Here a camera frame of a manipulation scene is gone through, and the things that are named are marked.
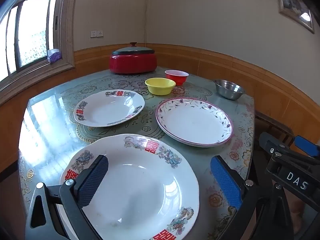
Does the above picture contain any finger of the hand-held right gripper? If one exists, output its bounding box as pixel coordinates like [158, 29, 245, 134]
[259, 132, 295, 156]
[294, 135, 320, 158]

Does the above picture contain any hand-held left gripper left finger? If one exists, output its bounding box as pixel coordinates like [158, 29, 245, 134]
[25, 155, 109, 240]

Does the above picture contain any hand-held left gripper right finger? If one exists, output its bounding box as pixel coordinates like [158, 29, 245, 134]
[210, 155, 283, 240]

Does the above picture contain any large white red-character plate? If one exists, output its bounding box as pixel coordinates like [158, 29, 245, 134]
[59, 134, 200, 240]

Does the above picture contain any white plate purple floral rim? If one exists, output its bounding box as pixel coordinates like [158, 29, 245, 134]
[156, 98, 234, 147]

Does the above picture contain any stainless steel bowl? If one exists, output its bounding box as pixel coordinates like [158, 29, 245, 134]
[213, 79, 246, 100]

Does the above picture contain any small white red-character plate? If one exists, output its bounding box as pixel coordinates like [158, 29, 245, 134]
[73, 89, 145, 127]

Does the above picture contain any yellow plastic bowl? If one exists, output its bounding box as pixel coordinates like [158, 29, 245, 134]
[145, 78, 176, 96]

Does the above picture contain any dark wooden bench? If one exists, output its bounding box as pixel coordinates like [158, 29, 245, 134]
[254, 111, 294, 145]

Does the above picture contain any red plastic bowl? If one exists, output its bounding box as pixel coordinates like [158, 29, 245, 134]
[164, 70, 189, 86]

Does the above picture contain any red electric pot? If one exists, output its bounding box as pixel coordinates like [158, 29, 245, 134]
[109, 51, 158, 74]

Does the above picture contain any purple tissue box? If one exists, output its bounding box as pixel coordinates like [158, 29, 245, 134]
[47, 48, 61, 64]

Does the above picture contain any grey pot lid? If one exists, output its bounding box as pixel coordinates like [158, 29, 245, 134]
[112, 42, 155, 55]

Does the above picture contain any sliding glass window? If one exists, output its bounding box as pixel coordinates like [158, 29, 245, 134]
[0, 0, 65, 83]

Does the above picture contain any framed wall picture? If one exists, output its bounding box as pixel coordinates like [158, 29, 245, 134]
[274, 0, 315, 34]

